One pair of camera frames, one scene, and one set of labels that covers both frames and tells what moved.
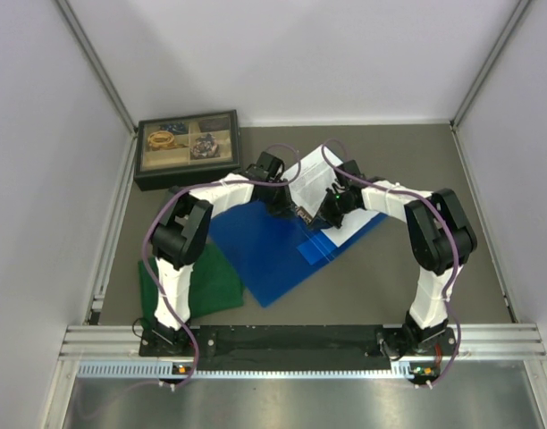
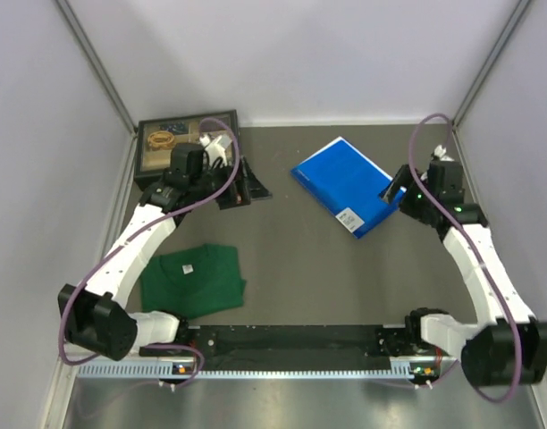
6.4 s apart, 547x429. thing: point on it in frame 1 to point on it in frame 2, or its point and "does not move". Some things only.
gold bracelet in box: [162, 139] does not move
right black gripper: [322, 221] to [406, 179]
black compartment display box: [182, 151] does not move
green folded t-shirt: [214, 288] does not move
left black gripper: [284, 206] to [242, 192]
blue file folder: [269, 252] to [349, 185]
